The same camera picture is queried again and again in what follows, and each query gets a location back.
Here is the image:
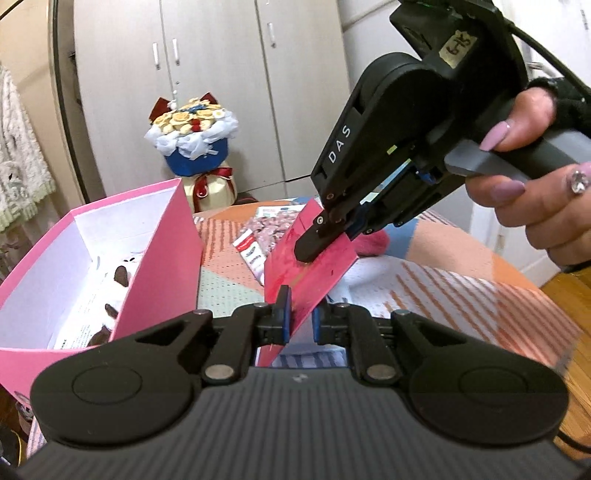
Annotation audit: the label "red envelope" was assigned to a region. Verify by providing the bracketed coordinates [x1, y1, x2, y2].
[256, 199, 358, 367]

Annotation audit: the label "grey wardrobe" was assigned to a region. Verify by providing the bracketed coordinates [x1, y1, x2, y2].
[73, 1, 349, 200]

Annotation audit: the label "black cable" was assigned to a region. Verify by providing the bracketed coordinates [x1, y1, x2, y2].
[503, 18, 591, 89]

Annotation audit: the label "white plush toy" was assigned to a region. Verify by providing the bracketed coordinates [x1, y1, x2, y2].
[87, 252, 142, 347]

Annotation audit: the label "floral pink cloth scrunchie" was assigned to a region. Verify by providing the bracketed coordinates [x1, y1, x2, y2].
[243, 211, 298, 256]

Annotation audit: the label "patchwork tablecloth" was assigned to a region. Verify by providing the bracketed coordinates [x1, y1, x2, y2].
[195, 204, 581, 374]

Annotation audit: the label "blue white tissue pack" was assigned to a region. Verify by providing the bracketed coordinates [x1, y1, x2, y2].
[232, 204, 304, 286]

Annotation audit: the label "pink fluffy pompom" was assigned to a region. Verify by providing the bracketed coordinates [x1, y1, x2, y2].
[352, 230, 390, 257]

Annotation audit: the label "white fluffy cardigan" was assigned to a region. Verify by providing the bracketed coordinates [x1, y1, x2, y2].
[1, 66, 56, 232]

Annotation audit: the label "flower bouquet blue wrap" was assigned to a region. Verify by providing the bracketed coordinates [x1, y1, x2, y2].
[144, 92, 238, 213]

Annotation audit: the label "pink cardboard box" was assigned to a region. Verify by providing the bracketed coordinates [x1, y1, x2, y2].
[1, 180, 204, 404]

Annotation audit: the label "right hand pink nails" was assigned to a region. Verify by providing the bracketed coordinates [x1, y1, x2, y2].
[466, 79, 590, 273]

